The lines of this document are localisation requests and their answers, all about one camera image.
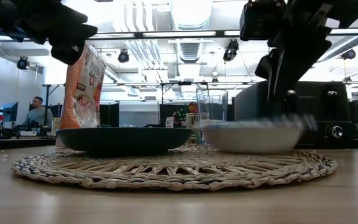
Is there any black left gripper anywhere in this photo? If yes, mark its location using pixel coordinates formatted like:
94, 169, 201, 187
11, 0, 98, 66

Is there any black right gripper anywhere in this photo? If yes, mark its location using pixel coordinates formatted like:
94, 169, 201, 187
255, 0, 358, 102

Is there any orange cereal bag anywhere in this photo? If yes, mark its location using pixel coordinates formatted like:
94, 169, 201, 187
57, 43, 107, 130

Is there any blue patterned paper bowl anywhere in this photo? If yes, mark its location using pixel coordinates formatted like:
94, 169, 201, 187
201, 114, 319, 154

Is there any clear tumbler with rice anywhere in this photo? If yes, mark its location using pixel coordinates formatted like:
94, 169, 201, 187
196, 89, 229, 146

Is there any iridescent metal spoon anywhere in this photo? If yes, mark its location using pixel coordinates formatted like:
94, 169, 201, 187
187, 101, 200, 114

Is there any dark teal plate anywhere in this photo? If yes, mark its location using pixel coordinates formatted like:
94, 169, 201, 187
55, 126, 193, 157

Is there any black ceiling spotlight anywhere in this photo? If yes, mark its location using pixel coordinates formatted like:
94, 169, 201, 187
340, 49, 357, 61
16, 56, 30, 70
223, 38, 240, 62
117, 49, 131, 64

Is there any black four-slot toaster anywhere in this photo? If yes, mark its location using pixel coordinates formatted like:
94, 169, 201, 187
234, 80, 351, 149

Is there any person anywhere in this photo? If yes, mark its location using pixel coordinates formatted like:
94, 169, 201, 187
21, 96, 55, 128

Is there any computer monitor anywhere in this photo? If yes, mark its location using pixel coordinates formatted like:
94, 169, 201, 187
1, 101, 19, 123

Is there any round woven placemat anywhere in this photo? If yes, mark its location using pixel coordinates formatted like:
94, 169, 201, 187
11, 143, 339, 191

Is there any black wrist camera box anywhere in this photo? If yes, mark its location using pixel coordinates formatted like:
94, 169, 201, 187
239, 0, 288, 42

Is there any silver ventilation duct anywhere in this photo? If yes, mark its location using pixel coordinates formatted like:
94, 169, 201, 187
168, 0, 214, 82

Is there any black overhead rail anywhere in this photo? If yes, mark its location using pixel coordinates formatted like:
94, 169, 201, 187
0, 27, 358, 41

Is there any gold wire utensil holder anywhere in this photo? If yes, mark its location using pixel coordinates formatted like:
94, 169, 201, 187
185, 112, 202, 144

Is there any black table frame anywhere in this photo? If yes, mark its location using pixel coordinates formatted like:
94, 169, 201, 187
0, 136, 358, 152

